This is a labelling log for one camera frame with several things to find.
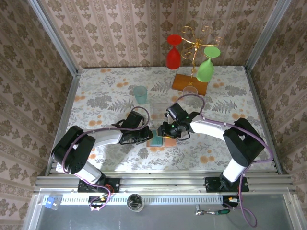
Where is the clear plastic cup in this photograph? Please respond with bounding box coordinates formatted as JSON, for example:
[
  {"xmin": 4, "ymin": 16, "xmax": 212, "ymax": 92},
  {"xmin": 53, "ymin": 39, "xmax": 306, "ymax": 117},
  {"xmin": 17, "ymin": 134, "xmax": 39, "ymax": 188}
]
[{"xmin": 182, "ymin": 86, "xmax": 199, "ymax": 105}]

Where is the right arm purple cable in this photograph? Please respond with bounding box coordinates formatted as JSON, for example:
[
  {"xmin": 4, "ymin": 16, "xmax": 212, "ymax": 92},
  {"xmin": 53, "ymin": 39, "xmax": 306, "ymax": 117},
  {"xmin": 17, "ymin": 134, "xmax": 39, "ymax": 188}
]
[{"xmin": 170, "ymin": 93, "xmax": 274, "ymax": 228}]

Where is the blue white connector block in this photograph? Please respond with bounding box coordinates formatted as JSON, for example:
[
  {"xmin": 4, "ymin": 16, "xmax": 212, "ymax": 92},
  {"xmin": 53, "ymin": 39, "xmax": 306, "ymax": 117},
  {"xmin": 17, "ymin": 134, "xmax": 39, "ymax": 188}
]
[{"xmin": 44, "ymin": 196, "xmax": 59, "ymax": 210}]

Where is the brown leather card holder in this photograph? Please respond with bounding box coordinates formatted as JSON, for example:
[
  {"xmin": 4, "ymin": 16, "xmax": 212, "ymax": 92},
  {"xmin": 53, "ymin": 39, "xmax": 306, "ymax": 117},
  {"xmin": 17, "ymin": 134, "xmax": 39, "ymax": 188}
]
[{"xmin": 146, "ymin": 130, "xmax": 177, "ymax": 148}]

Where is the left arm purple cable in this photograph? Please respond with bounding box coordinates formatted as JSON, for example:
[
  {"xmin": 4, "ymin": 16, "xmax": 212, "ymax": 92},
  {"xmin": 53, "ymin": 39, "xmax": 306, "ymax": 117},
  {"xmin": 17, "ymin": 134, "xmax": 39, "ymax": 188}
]
[{"xmin": 61, "ymin": 107, "xmax": 151, "ymax": 211}]

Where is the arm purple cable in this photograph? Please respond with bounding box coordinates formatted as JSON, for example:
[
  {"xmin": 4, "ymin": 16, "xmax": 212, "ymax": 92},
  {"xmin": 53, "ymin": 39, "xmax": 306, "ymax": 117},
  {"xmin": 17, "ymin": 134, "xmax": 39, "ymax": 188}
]
[
  {"xmin": 170, "ymin": 93, "xmax": 274, "ymax": 228},
  {"xmin": 61, "ymin": 107, "xmax": 151, "ymax": 211}
]

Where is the clear plastic box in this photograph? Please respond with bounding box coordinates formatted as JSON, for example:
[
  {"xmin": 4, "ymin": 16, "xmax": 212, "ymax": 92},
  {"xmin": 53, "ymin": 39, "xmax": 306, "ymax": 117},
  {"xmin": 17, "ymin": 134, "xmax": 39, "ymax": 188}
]
[{"xmin": 150, "ymin": 97, "xmax": 172, "ymax": 121}]

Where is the red wine glass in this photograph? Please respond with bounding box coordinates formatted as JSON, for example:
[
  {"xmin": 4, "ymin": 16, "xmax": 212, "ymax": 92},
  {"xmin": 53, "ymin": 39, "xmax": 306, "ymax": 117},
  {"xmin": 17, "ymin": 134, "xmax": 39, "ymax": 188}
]
[{"xmin": 165, "ymin": 34, "xmax": 182, "ymax": 70}]

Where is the green wine glass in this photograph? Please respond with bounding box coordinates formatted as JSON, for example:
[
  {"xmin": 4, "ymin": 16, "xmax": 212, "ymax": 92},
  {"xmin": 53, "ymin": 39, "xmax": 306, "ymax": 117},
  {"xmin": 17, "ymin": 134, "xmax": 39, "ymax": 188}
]
[{"xmin": 196, "ymin": 46, "xmax": 221, "ymax": 83}]

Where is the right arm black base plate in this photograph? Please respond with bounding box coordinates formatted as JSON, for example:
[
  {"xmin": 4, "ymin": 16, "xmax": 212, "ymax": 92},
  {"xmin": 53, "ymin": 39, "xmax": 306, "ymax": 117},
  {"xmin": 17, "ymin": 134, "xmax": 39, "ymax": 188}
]
[{"xmin": 204, "ymin": 176, "xmax": 249, "ymax": 193}]

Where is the grey metal shelf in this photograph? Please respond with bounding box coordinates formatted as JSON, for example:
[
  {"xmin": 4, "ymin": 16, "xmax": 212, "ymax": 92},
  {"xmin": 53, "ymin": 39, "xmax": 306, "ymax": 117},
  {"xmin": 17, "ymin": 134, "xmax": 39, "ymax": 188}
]
[{"xmin": 23, "ymin": 188, "xmax": 300, "ymax": 230}]

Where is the teal credit card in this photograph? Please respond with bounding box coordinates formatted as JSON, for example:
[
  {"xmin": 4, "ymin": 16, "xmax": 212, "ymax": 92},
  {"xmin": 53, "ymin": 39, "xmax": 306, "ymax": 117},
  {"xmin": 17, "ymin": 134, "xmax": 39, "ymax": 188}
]
[{"xmin": 150, "ymin": 133, "xmax": 164, "ymax": 147}]

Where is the black wiring connector bracket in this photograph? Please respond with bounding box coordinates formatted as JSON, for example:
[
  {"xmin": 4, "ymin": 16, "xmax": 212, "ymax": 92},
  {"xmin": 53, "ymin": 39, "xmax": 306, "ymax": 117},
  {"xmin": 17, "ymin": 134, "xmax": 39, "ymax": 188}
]
[
  {"xmin": 88, "ymin": 195, "xmax": 109, "ymax": 212},
  {"xmin": 222, "ymin": 195, "xmax": 241, "ymax": 209}
]

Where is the teal plastic cup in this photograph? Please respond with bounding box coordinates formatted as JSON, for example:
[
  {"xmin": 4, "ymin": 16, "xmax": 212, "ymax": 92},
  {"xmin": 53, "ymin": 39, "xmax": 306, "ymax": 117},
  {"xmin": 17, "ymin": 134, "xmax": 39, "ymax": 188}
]
[{"xmin": 133, "ymin": 85, "xmax": 148, "ymax": 105}]

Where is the aluminium frame post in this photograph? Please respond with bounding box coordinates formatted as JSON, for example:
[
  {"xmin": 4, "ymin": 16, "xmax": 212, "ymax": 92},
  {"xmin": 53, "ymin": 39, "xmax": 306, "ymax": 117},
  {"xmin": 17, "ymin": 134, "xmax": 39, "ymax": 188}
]
[
  {"xmin": 244, "ymin": 0, "xmax": 292, "ymax": 71},
  {"xmin": 26, "ymin": 0, "xmax": 81, "ymax": 77}
]

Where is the gold glass rack stand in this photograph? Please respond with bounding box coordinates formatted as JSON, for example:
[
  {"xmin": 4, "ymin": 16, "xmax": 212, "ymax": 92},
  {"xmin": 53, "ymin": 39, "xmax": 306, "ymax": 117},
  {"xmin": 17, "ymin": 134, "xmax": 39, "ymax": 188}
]
[{"xmin": 171, "ymin": 25, "xmax": 224, "ymax": 97}]

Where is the silver ratchet wrench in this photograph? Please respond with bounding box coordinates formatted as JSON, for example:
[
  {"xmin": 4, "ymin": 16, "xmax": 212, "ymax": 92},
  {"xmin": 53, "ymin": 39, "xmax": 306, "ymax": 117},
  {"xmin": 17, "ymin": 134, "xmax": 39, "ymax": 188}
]
[{"xmin": 195, "ymin": 207, "xmax": 218, "ymax": 216}]

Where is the aluminium table side rail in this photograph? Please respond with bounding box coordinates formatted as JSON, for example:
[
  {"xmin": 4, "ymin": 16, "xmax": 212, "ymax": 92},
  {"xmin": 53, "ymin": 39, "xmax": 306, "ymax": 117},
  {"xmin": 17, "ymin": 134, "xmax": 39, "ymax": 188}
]
[
  {"xmin": 243, "ymin": 66, "xmax": 284, "ymax": 175},
  {"xmin": 44, "ymin": 69, "xmax": 82, "ymax": 177}
]

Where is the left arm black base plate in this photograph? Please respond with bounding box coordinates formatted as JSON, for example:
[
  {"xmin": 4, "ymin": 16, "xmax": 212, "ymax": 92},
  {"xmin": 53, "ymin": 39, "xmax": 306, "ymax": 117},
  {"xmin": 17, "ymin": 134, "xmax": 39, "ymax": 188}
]
[{"xmin": 78, "ymin": 177, "xmax": 120, "ymax": 193}]

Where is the round metal cup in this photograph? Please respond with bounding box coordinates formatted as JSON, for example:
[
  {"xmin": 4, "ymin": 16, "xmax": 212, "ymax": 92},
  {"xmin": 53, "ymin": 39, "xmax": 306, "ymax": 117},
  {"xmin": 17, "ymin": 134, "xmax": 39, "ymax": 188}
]
[{"xmin": 127, "ymin": 193, "xmax": 144, "ymax": 213}]

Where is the white slotted cable duct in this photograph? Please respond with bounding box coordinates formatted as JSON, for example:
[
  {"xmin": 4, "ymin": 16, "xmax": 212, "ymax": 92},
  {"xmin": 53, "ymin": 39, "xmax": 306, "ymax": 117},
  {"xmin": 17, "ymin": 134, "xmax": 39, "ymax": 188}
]
[{"xmin": 43, "ymin": 194, "xmax": 224, "ymax": 206}]

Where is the aluminium frame cross rail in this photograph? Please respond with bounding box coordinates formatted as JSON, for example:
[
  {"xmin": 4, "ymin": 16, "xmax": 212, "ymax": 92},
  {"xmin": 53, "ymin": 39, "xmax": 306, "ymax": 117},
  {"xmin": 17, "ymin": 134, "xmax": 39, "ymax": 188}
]
[{"xmin": 33, "ymin": 174, "xmax": 297, "ymax": 194}]

